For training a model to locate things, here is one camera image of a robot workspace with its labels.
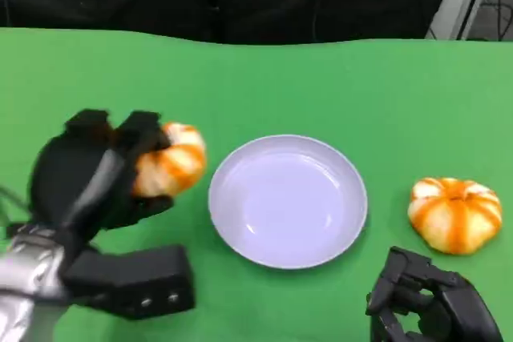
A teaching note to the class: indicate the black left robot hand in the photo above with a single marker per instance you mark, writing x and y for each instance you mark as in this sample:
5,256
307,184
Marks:
60,182

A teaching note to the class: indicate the green table cloth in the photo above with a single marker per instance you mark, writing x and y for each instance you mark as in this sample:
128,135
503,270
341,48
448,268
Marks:
280,85

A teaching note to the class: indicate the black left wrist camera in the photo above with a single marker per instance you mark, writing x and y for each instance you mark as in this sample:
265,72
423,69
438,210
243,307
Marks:
136,278

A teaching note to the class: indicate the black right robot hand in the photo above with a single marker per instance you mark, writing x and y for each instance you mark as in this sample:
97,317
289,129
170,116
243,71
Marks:
461,298

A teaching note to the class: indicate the orange and white bread roll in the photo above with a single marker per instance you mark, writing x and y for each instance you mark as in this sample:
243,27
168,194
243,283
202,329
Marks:
455,214
176,166

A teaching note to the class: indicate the lilac plate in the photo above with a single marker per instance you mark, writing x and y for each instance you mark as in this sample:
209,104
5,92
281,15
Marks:
288,202

